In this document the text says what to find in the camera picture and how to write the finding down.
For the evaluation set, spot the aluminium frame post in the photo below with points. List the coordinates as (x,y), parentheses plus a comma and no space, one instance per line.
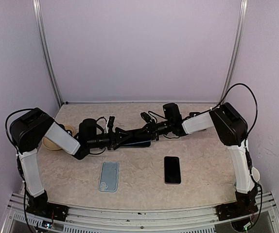
(236,47)
(45,51)

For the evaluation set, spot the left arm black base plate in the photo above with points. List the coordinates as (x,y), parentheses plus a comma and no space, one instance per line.
(51,211)

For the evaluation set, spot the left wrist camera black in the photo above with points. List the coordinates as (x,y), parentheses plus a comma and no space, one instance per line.
(110,124)

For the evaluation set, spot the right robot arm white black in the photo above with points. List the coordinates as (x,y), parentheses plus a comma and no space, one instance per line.
(230,127)

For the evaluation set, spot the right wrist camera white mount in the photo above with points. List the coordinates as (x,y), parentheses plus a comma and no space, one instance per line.
(147,117)

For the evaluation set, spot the dark blue phone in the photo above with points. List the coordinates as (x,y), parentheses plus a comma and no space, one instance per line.
(137,142)

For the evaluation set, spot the black mug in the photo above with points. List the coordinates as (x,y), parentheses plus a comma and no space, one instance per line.
(67,128)

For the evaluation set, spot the black phone centre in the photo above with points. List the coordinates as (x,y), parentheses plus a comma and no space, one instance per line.
(172,172)

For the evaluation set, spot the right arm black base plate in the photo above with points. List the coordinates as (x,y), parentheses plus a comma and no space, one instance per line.
(233,210)

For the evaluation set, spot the right aluminium frame post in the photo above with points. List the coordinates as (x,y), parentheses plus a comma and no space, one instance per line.
(236,47)

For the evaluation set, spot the left aluminium frame post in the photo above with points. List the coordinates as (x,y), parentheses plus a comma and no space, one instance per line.
(45,51)

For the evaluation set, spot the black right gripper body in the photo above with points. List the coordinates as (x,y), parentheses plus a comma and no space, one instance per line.
(155,130)

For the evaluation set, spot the light blue phone case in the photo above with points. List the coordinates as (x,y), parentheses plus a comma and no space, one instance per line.
(109,177)

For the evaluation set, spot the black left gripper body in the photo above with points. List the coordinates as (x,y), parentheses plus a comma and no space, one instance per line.
(111,141)

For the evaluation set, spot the beige saucer plate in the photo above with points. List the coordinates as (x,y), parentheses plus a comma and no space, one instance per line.
(48,144)

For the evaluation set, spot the aluminium front rail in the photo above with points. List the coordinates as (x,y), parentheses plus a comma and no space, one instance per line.
(165,209)

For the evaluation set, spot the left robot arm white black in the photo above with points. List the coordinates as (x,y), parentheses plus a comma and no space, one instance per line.
(25,129)

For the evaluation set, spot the white cup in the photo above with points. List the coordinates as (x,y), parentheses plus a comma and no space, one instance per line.
(255,174)

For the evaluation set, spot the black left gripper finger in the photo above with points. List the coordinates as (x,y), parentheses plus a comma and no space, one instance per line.
(116,145)
(124,136)

